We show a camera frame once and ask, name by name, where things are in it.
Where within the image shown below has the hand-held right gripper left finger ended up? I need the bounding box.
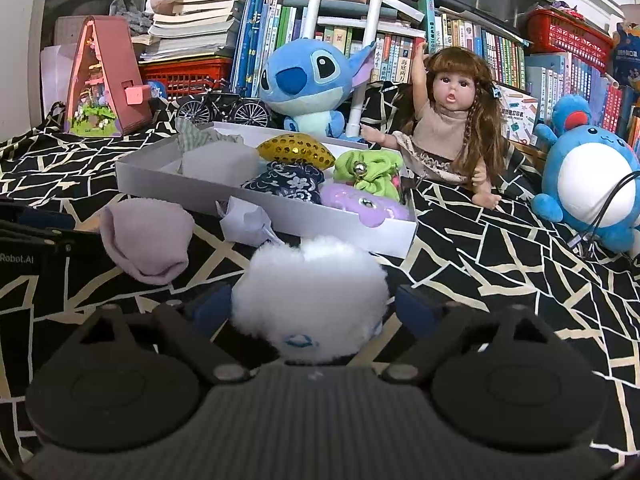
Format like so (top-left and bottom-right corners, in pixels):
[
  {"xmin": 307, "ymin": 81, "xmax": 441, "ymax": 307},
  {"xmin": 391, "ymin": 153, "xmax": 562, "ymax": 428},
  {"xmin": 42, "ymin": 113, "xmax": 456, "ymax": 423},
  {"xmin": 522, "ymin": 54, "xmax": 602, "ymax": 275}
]
[{"xmin": 75, "ymin": 287, "xmax": 254, "ymax": 384}]

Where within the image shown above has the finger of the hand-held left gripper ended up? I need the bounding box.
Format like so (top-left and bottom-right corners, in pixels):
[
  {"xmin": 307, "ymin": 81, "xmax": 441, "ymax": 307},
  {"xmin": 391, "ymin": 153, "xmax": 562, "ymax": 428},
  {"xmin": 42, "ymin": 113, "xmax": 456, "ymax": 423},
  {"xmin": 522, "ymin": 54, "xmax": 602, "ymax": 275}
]
[{"xmin": 0, "ymin": 198, "xmax": 76, "ymax": 233}]

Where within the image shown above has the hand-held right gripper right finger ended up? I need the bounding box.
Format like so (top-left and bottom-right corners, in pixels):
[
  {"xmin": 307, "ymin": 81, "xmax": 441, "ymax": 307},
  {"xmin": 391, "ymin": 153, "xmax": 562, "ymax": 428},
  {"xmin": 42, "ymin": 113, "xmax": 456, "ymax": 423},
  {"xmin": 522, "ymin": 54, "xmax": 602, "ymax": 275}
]
[{"xmin": 382, "ymin": 285, "xmax": 562, "ymax": 384}]

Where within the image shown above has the lilac fluffy cloth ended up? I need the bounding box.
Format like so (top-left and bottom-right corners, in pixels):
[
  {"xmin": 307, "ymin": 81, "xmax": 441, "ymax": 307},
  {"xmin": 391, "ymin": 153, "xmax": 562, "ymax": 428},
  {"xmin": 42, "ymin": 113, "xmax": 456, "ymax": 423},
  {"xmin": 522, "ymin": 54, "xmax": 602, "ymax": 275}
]
[{"xmin": 99, "ymin": 197, "xmax": 196, "ymax": 286}]

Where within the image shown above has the white cardboard box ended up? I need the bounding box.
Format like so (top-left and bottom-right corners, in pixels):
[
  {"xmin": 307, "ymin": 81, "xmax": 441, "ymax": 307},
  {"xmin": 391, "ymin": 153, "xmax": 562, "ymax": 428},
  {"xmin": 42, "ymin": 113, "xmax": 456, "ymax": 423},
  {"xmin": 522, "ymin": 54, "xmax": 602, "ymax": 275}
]
[{"xmin": 115, "ymin": 121, "xmax": 418, "ymax": 260}]

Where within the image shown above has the white fluffy plush toy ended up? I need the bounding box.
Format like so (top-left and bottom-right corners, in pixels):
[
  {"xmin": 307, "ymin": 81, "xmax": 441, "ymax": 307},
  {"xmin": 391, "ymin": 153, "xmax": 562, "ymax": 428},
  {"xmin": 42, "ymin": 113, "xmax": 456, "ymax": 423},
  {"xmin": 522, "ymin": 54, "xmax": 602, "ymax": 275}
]
[{"xmin": 231, "ymin": 235, "xmax": 391, "ymax": 363}]

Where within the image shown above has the green scrunchie with bell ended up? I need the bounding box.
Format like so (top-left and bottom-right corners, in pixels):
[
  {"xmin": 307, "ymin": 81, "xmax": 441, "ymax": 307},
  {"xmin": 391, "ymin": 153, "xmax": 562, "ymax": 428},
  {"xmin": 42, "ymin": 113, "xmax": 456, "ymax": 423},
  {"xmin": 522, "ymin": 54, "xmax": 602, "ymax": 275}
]
[{"xmin": 332, "ymin": 149, "xmax": 405, "ymax": 198}]

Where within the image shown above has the green checked cloth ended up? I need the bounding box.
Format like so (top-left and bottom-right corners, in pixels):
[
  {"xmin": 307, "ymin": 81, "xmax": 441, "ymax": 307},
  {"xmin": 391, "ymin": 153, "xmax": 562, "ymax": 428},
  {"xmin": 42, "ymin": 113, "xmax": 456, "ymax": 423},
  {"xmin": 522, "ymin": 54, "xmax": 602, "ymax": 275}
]
[{"xmin": 174, "ymin": 117, "xmax": 246, "ymax": 153}]

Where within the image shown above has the yellow sequin toy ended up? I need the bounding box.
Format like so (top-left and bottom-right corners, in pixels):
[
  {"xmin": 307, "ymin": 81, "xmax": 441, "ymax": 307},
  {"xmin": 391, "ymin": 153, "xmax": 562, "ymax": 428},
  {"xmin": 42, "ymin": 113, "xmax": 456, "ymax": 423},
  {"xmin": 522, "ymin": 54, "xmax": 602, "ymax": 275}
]
[{"xmin": 256, "ymin": 132, "xmax": 336, "ymax": 171}]

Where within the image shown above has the black patterned blanket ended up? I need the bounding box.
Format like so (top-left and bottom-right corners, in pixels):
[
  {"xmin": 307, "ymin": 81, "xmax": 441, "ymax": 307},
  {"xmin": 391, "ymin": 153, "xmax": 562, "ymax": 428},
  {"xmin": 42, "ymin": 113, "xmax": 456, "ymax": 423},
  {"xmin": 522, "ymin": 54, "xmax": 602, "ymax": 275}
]
[{"xmin": 0, "ymin": 80, "xmax": 640, "ymax": 461}]

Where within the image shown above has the crumpled white fabric piece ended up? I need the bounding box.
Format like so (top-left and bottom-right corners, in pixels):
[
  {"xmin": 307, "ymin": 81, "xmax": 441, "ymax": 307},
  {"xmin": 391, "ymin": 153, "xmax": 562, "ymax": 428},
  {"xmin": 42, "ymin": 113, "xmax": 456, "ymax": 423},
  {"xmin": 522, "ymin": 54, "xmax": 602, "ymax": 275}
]
[{"xmin": 216, "ymin": 196, "xmax": 286, "ymax": 247}]

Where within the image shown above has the purple plush toy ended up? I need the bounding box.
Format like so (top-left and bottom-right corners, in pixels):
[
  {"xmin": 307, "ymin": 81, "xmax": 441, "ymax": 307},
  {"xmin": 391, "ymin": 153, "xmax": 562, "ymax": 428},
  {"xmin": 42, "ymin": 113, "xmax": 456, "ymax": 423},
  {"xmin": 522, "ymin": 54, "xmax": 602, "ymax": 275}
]
[{"xmin": 320, "ymin": 182, "xmax": 411, "ymax": 228}]

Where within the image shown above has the navy floral pouch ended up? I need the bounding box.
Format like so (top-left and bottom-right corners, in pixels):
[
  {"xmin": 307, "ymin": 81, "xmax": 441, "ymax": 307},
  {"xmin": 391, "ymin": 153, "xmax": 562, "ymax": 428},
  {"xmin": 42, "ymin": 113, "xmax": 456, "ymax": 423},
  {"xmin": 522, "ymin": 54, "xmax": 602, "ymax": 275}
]
[{"xmin": 241, "ymin": 161, "xmax": 326, "ymax": 206}]

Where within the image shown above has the pink triangular miniature house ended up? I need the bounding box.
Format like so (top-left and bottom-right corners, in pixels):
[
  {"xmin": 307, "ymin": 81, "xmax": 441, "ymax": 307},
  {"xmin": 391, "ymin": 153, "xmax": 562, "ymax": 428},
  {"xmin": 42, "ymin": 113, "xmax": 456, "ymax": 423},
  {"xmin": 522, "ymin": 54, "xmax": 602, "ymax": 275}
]
[{"xmin": 64, "ymin": 15, "xmax": 153, "ymax": 137}]

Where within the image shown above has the grey box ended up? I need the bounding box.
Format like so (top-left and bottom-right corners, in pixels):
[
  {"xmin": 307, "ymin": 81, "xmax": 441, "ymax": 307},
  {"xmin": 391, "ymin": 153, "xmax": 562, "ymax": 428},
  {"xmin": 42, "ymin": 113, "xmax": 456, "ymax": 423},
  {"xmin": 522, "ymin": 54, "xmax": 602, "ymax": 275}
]
[{"xmin": 52, "ymin": 15, "xmax": 86, "ymax": 48}]

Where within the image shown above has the red plastic basket under books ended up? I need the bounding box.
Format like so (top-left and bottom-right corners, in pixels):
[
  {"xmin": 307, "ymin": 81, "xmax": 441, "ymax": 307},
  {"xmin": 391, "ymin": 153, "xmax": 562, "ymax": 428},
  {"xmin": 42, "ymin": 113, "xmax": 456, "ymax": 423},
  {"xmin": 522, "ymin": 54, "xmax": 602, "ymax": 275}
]
[{"xmin": 139, "ymin": 57, "xmax": 233, "ymax": 98}]

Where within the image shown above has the black model bicycle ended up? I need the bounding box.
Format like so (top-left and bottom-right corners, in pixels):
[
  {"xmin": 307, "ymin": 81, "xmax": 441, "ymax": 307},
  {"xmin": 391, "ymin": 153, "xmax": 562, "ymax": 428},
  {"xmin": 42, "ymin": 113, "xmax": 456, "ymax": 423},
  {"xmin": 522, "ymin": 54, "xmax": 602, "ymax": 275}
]
[{"xmin": 175, "ymin": 77, "xmax": 271, "ymax": 128}]

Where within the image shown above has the blue round plush toy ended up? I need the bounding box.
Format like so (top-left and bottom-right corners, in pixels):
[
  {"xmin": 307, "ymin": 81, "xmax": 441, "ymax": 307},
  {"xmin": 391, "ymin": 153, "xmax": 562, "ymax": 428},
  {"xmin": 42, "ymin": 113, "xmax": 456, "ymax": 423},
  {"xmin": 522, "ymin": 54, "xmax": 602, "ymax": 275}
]
[{"xmin": 530, "ymin": 94, "xmax": 640, "ymax": 253}]

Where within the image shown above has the long-haired doll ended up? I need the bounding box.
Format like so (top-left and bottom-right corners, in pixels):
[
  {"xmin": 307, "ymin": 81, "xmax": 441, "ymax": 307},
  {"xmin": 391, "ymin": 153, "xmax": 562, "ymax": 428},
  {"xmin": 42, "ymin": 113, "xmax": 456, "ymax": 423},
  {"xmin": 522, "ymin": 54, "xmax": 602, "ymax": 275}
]
[{"xmin": 361, "ymin": 42, "xmax": 503, "ymax": 209}]

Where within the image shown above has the grey knitted cloth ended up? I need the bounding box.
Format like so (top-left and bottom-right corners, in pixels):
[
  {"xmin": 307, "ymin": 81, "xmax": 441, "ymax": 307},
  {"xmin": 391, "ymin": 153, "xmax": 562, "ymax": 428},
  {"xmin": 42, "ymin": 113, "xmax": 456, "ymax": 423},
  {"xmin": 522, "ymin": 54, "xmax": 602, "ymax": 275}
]
[{"xmin": 109, "ymin": 0, "xmax": 153, "ymax": 36}]

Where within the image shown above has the white printed carton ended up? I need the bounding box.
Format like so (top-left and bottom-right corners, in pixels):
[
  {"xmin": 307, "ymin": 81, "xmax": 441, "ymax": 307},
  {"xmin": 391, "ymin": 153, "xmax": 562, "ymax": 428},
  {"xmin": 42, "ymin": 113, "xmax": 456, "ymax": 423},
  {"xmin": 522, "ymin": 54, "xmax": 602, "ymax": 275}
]
[{"xmin": 495, "ymin": 82, "xmax": 541, "ymax": 146}]

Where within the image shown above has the stack of lying books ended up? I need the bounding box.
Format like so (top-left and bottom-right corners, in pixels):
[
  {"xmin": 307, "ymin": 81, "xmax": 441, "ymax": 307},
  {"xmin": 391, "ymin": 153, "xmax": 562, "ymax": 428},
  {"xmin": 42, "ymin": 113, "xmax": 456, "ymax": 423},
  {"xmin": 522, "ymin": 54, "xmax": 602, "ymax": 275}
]
[{"xmin": 132, "ymin": 0, "xmax": 248, "ymax": 63}]

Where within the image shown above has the blue alien plush toy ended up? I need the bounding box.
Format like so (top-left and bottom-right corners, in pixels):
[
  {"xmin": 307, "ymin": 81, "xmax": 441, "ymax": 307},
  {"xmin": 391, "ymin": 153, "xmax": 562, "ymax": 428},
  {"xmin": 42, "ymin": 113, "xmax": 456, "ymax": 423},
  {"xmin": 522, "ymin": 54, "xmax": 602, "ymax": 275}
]
[{"xmin": 259, "ymin": 37, "xmax": 377, "ymax": 138}]

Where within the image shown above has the row of standing books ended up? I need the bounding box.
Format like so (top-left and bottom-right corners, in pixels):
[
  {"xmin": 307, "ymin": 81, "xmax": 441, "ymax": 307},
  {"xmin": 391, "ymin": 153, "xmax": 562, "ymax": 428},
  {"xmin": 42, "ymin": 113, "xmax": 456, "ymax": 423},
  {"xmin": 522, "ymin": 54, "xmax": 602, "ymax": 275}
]
[{"xmin": 232, "ymin": 0, "xmax": 640, "ymax": 146}]

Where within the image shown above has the black rod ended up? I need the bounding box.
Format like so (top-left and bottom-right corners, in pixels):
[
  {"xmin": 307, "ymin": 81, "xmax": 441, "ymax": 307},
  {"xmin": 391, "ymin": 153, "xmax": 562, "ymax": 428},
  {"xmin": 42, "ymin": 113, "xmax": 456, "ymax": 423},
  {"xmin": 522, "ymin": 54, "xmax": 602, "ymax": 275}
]
[{"xmin": 387, "ymin": 0, "xmax": 531, "ymax": 41}]

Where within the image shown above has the red plastic basket on books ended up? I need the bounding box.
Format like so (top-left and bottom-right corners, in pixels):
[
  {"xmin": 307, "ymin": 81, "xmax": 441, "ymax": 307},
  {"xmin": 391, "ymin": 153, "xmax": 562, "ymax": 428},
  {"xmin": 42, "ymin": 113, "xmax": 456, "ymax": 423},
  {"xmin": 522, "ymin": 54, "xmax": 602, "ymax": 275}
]
[{"xmin": 525, "ymin": 7, "xmax": 613, "ymax": 71}]

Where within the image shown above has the blue printed carton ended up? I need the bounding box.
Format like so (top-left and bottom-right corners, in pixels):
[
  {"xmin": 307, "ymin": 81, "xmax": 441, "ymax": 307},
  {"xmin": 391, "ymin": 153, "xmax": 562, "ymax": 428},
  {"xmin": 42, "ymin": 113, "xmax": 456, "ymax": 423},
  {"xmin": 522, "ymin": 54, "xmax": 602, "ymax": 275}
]
[{"xmin": 612, "ymin": 20, "xmax": 640, "ymax": 91}]

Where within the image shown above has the black cable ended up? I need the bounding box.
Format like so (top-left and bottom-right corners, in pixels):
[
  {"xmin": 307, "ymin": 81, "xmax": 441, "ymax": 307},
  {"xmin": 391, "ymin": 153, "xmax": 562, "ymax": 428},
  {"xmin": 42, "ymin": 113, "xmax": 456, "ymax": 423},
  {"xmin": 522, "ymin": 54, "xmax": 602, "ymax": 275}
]
[{"xmin": 567, "ymin": 170, "xmax": 640, "ymax": 261}]

